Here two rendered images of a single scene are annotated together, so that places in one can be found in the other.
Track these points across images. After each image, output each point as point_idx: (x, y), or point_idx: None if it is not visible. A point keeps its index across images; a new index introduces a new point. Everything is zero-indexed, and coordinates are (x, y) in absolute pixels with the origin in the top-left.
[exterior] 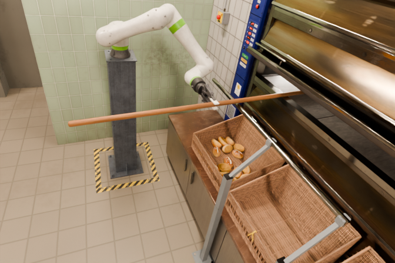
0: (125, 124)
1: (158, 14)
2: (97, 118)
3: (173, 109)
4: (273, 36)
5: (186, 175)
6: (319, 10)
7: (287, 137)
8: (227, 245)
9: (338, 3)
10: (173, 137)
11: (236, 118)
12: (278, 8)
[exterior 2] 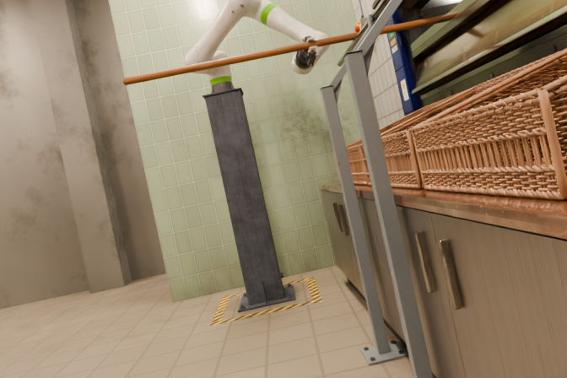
0: (245, 197)
1: None
2: (154, 72)
3: (248, 54)
4: None
5: (345, 238)
6: None
7: (458, 62)
8: (376, 232)
9: None
10: (328, 211)
11: (406, 118)
12: None
